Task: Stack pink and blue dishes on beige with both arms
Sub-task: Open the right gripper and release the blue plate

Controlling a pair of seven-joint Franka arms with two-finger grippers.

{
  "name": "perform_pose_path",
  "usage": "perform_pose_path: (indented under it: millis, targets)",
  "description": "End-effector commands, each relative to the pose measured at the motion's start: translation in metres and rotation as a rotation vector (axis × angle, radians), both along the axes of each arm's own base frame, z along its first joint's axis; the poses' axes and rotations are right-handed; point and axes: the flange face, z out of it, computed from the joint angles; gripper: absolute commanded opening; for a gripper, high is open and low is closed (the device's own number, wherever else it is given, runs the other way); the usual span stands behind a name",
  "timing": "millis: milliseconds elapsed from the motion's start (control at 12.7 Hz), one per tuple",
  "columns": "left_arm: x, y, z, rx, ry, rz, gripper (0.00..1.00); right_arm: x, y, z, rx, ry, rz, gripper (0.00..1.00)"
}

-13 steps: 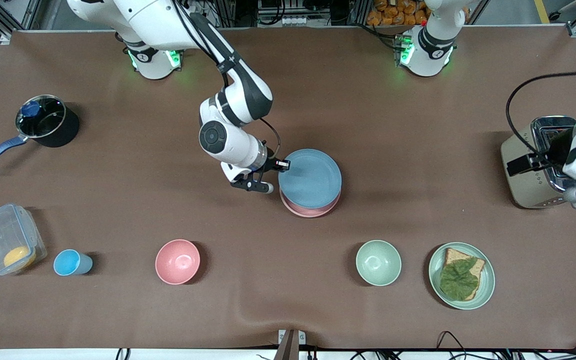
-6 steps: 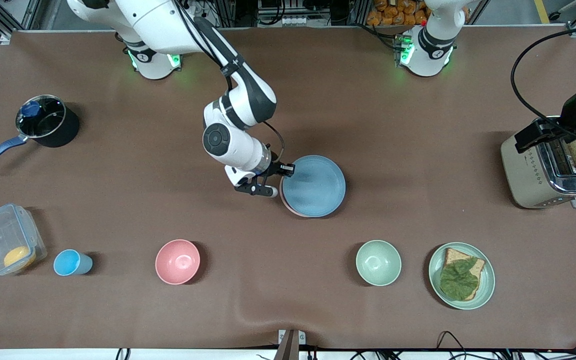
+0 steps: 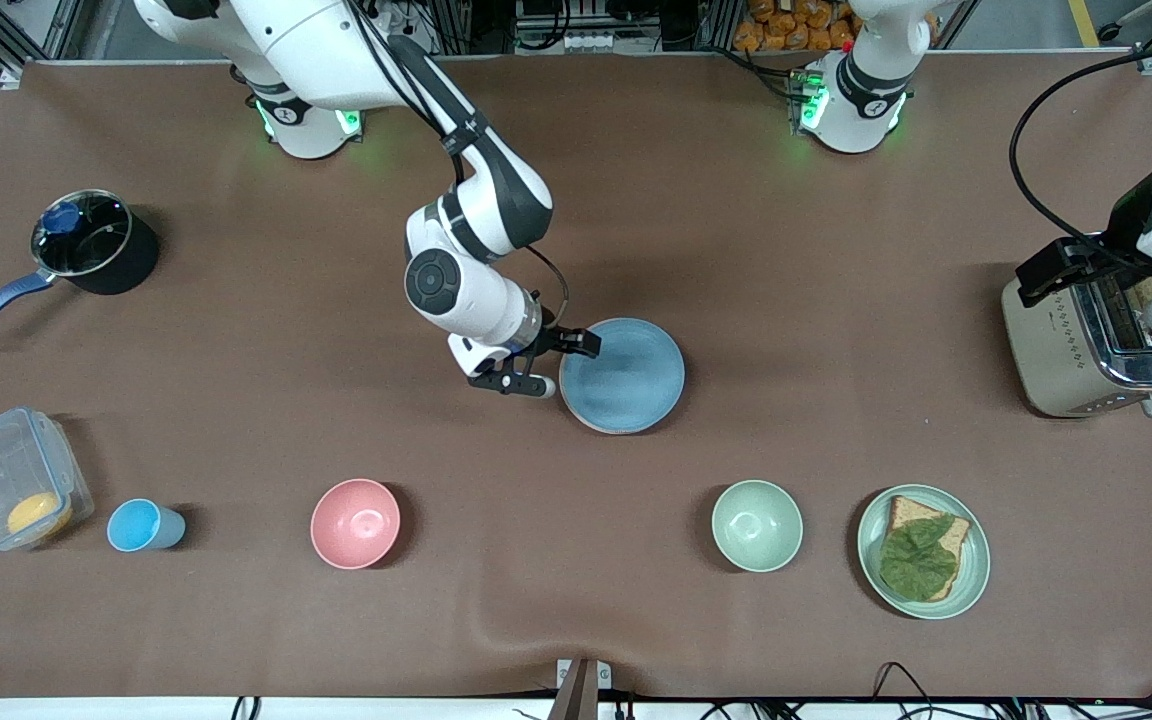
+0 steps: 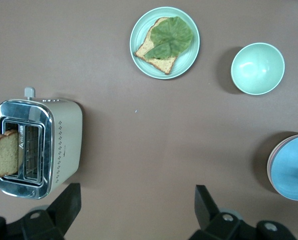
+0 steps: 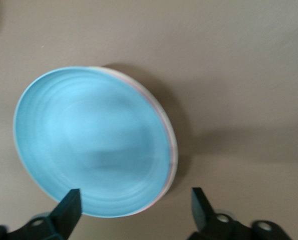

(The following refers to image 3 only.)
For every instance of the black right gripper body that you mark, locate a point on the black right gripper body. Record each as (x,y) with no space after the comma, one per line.
(553,339)

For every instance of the blue plate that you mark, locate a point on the blue plate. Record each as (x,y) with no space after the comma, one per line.
(626,380)

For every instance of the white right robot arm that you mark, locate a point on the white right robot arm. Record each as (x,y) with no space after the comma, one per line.
(466,290)

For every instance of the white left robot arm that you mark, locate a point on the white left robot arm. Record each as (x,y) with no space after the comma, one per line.
(851,100)

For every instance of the silver toaster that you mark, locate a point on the silver toaster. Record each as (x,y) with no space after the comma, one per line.
(1066,350)

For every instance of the green bowl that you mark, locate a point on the green bowl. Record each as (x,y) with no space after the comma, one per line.
(757,526)

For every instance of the pink bowl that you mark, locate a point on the pink bowl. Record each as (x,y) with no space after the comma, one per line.
(356,524)

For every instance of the bread slice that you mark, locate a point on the bread slice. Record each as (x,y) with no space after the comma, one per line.
(911,510)

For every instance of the green plate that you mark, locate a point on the green plate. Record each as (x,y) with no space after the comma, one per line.
(976,560)

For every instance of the white power strip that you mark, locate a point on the white power strip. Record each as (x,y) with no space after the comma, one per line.
(586,42)

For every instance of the green lettuce leaf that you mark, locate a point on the green lettuce leaf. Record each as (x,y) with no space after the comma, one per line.
(916,565)

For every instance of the brown table mat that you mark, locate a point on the brown table mat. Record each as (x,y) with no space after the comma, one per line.
(236,400)

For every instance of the orange snack packages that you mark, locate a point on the orange snack packages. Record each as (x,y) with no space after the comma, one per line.
(776,25)

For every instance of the blue cup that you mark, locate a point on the blue cup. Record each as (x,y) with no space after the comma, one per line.
(141,525)

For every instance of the glass lid blue knob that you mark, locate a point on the glass lid blue knob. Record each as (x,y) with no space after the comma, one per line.
(81,235)

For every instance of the yellow oval object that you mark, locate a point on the yellow oval object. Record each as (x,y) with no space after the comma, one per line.
(38,513)

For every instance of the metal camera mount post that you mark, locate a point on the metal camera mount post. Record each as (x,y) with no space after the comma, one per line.
(581,690)

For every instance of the aluminium frame profile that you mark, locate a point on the aluminium frame profile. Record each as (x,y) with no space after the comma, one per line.
(61,25)

